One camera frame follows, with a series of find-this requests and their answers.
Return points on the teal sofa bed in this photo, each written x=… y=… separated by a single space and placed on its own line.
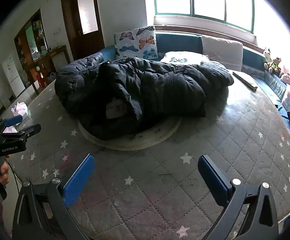
x=252 y=64

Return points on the black puffer down jacket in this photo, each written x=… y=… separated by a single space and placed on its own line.
x=111 y=99

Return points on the pink pig plush toy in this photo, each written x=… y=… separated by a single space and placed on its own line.
x=285 y=78

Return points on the grey star quilted mat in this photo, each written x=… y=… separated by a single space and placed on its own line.
x=157 y=192

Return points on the butterfly print pillow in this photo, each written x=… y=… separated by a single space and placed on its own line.
x=140 y=42

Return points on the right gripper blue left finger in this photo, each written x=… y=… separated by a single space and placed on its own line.
x=77 y=180

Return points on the white husky plush toy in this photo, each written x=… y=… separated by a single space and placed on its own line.
x=267 y=59

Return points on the white refrigerator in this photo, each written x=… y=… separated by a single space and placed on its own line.
x=15 y=82

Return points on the green framed window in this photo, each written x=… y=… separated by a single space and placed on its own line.
x=237 y=13

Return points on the white pillow with blue print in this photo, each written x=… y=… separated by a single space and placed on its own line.
x=184 y=57

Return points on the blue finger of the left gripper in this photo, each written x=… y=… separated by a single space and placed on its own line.
x=29 y=131
x=16 y=120

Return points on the dark wooden door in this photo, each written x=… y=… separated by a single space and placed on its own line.
x=83 y=27

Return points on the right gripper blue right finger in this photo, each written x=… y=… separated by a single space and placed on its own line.
x=216 y=180

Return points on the brown bear plush toy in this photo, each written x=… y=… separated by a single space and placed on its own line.
x=273 y=67

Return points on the wooden display cabinet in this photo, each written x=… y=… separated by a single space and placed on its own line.
x=35 y=55

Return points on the beige back cushion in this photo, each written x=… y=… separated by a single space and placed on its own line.
x=227 y=52

